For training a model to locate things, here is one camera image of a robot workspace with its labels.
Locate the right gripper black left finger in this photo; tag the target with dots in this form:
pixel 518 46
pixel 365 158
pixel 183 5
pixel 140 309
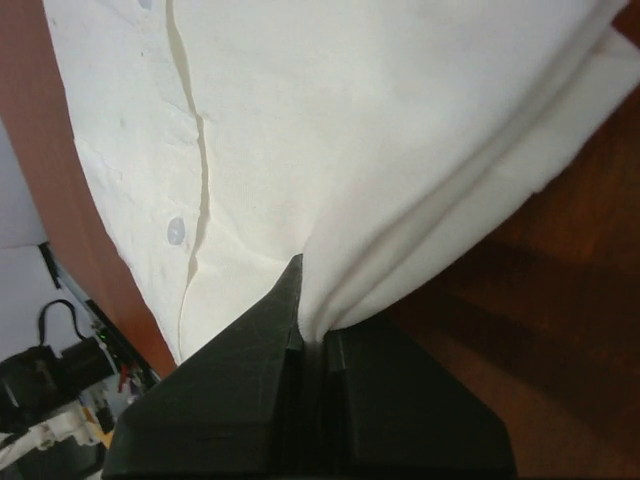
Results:
pixel 230 410

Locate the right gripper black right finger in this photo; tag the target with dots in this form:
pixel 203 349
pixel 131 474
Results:
pixel 393 412

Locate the white long sleeve shirt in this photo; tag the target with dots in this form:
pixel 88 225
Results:
pixel 376 140

